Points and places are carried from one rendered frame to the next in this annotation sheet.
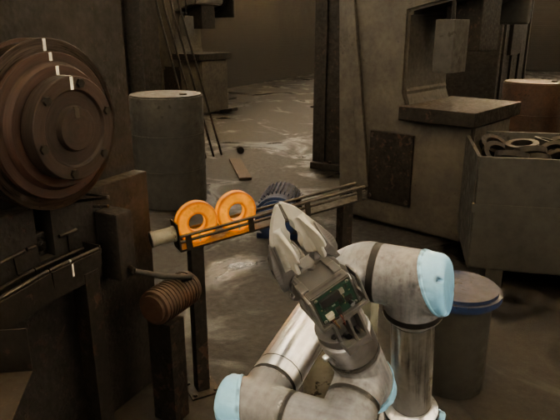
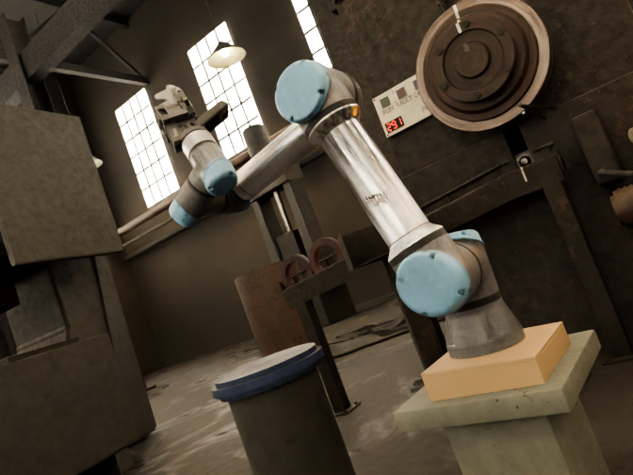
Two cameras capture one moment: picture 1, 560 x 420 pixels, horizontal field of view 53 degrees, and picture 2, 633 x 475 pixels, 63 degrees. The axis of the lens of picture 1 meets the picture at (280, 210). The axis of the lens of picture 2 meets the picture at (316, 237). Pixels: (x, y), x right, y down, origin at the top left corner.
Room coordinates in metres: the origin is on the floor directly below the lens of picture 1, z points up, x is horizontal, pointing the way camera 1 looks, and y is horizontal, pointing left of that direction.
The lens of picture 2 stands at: (0.97, -1.22, 0.58)
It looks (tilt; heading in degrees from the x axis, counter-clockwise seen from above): 5 degrees up; 95
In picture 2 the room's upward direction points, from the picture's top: 20 degrees counter-clockwise
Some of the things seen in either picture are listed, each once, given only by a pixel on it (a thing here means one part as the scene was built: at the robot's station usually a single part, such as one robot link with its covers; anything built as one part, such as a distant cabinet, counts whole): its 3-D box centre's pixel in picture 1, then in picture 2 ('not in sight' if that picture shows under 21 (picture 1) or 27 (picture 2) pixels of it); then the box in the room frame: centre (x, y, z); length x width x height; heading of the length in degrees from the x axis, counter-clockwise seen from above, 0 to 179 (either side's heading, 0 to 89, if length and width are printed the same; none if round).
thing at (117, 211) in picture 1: (115, 242); (597, 148); (1.79, 0.56, 0.68); 0.11 x 0.08 x 0.24; 63
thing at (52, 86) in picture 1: (71, 127); (473, 60); (1.53, 0.57, 1.11); 0.28 x 0.06 x 0.28; 153
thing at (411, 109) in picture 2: not in sight; (406, 104); (1.33, 0.91, 1.15); 0.26 x 0.02 x 0.18; 153
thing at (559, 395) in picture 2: not in sight; (499, 379); (1.12, -0.17, 0.28); 0.32 x 0.32 x 0.04; 58
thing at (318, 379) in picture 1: (319, 338); not in sight; (1.89, -0.15, 0.26); 0.12 x 0.12 x 0.52
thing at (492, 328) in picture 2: not in sight; (478, 321); (1.12, -0.17, 0.40); 0.15 x 0.15 x 0.10
